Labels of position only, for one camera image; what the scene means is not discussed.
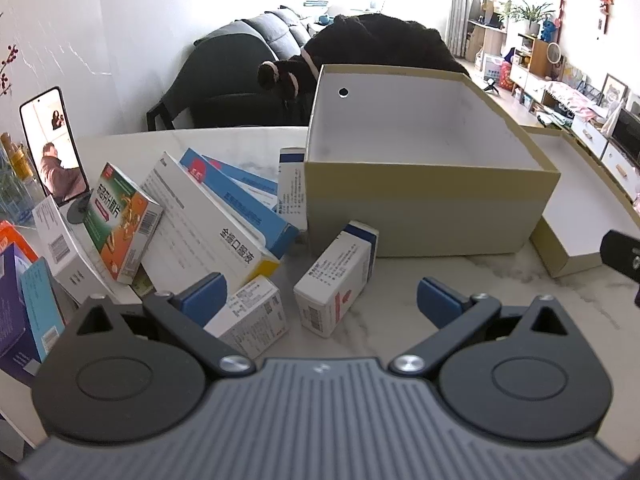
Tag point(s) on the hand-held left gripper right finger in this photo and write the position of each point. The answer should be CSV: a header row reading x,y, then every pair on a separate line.
x,y
440,300

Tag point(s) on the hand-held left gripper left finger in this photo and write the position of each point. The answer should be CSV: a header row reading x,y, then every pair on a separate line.
x,y
205,297

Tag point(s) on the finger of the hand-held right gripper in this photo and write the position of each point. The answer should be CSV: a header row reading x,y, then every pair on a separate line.
x,y
620,255

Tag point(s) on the small white medicine box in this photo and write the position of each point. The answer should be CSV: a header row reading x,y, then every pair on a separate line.
x,y
250,317

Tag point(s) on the tan cardboard box lid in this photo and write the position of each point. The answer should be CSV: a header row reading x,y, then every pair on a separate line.
x,y
580,210

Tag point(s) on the white yellow-green medicine box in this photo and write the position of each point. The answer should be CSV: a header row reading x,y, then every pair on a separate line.
x,y
142,282

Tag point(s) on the large white medicine box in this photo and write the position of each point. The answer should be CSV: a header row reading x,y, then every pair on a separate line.
x,y
200,225

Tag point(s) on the tan cardboard box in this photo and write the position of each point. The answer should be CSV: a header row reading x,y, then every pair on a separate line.
x,y
425,210

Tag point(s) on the white strawberry medicine box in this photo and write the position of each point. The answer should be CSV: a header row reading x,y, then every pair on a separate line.
x,y
332,280

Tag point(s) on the white green medicine box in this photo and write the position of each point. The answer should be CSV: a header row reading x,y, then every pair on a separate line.
x,y
120,220

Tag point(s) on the white navy medicine box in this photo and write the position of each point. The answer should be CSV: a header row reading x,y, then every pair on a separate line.
x,y
292,190

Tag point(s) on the white barcode medicine box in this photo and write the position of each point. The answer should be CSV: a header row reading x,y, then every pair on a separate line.
x,y
60,250

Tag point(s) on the purple box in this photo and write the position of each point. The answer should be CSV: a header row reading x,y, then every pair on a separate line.
x,y
12,320

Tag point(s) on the white marble desktop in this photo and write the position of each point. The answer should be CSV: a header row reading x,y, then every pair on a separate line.
x,y
425,267

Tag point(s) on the black toaster oven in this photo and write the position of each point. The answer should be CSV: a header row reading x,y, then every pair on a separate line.
x,y
627,132

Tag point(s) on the white low cabinet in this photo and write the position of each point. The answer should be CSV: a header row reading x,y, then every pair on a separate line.
x,y
587,135

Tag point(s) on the black phone stand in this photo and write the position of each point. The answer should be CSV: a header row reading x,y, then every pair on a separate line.
x,y
77,212

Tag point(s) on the pink cloth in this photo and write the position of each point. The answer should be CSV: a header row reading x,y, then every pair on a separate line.
x,y
575,97

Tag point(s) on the orange box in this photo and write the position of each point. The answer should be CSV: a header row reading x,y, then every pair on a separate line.
x,y
12,240

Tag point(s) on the clear water bottle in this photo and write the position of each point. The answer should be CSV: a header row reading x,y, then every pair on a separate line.
x,y
20,200

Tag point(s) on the small tripod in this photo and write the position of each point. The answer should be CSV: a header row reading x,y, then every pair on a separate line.
x,y
492,87

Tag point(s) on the small round fan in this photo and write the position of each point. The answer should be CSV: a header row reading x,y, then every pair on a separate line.
x,y
554,55

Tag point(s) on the smartphone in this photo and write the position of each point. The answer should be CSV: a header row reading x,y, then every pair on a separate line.
x,y
52,150

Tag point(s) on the red bag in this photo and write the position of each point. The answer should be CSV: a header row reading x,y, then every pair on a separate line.
x,y
506,76

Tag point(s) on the wooden shelf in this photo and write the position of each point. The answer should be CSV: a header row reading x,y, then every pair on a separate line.
x,y
535,57

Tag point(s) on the yellow liquid glass bottle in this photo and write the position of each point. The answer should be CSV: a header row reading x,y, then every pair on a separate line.
x,y
12,160

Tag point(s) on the blue toy figure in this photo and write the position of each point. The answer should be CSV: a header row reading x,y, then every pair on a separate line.
x,y
549,29

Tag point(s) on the wooden desk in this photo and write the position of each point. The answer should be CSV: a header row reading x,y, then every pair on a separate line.
x,y
485,40

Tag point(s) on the potted green plant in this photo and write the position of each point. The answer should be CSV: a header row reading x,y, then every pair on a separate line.
x,y
532,12

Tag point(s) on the black fleece jacket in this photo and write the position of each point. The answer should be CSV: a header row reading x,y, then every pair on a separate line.
x,y
380,42

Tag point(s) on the red berry bouquet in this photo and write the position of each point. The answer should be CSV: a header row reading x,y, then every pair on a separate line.
x,y
6,77

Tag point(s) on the picture frame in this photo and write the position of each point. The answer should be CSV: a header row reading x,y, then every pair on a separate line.
x,y
615,90

